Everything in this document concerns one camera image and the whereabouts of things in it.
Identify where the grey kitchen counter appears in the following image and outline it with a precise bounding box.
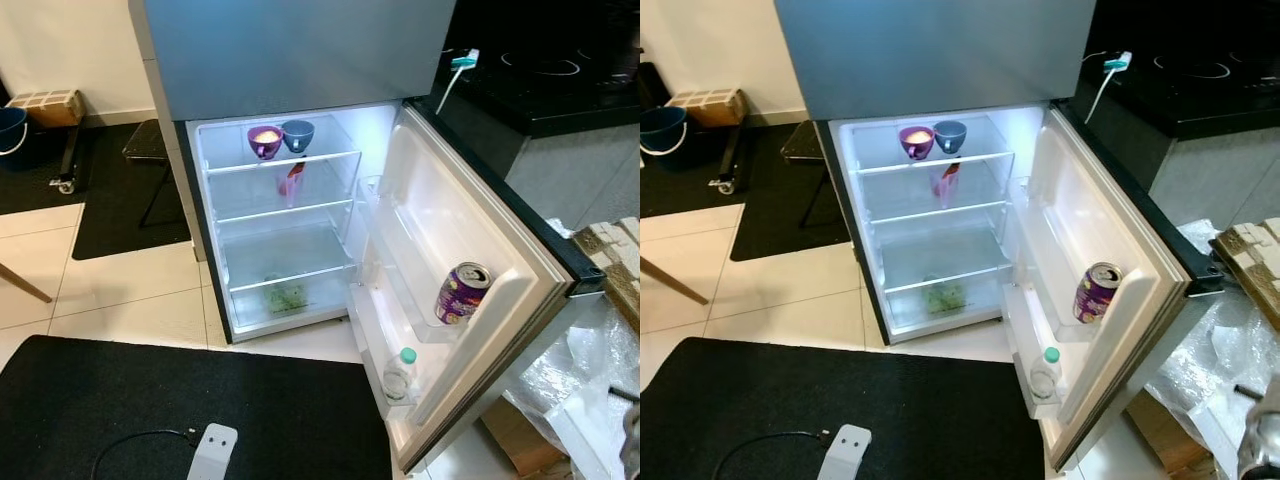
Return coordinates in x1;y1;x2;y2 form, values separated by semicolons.
428;0;641;233
1063;0;1280;233

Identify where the clear purple plastic cup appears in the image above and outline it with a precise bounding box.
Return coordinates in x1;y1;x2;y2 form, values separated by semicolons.
929;160;962;210
277;160;310;208

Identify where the white teal brush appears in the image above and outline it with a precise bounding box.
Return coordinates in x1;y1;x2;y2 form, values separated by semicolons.
434;47;482;117
1084;49;1134;127

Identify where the brown cardboard box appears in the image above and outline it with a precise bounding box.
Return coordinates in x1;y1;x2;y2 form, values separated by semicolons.
478;398;573;478
1123;388;1218;478

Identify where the black stool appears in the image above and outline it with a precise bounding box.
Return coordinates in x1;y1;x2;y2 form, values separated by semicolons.
121;119;173;228
779;119;828;228

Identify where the purple mug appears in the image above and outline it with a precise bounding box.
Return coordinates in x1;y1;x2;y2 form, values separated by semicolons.
897;124;937;162
246;124;286;162

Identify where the green capped clear bottle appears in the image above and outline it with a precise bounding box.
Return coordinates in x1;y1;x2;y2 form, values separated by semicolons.
382;346;420;407
1027;346;1064;405

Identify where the black cooktop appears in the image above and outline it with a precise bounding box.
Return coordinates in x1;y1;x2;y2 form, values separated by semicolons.
1085;0;1280;141
440;0;641;139

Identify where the brick patterned box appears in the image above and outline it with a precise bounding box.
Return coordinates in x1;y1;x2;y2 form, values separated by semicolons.
1208;217;1280;337
571;217;641;333

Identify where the blue grey mug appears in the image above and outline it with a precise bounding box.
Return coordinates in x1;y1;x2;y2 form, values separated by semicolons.
280;119;317;155
931;119;969;155

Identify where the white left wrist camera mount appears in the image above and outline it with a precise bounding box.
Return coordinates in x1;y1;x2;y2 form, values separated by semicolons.
817;424;874;480
186;422;240;480

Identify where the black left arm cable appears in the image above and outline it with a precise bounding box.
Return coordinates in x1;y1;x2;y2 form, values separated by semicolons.
711;429;833;480
90;427;201;480

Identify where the purple drink can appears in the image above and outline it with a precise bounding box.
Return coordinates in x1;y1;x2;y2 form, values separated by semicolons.
434;261;494;327
1072;261;1124;325

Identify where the glass fridge shelf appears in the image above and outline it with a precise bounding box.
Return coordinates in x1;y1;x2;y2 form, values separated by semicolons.
203;115;363;177
856;165;1011;227
878;225;1013;297
210;165;361;225
222;225;358;295
848;115;1015;177

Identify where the blue bucket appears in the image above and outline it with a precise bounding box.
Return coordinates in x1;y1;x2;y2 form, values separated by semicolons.
0;104;29;158
640;104;687;159

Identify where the clear plastic wrap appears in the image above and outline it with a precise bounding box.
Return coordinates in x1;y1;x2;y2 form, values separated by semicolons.
498;215;641;480
1140;218;1280;480

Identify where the green leafy vegetable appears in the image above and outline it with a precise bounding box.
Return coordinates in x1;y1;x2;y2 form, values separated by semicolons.
919;277;968;317
261;277;313;315

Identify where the black wheeled trolley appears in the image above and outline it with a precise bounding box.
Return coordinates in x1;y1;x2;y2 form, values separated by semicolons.
707;125;747;197
48;125;87;197

